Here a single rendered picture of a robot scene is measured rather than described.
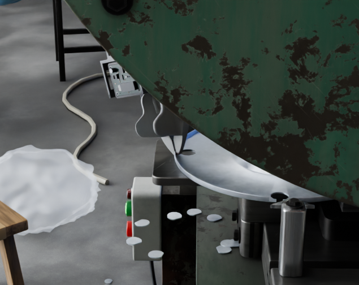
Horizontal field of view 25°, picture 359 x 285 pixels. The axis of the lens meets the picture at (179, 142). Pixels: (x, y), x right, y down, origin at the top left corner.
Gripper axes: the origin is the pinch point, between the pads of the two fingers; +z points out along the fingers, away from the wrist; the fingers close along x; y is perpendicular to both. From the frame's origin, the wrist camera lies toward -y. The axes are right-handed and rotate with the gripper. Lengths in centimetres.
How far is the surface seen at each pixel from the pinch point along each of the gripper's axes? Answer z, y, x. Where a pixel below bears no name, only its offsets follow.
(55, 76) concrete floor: -3, -164, -256
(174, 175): 2.9, 5.5, 3.8
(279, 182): 6.4, -1.8, 14.7
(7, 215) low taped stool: 19, -22, -89
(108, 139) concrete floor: 23, -125, -177
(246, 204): 9.5, -2.0, 8.0
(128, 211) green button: 13.3, -9.6, -27.3
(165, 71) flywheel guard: -13, 35, 39
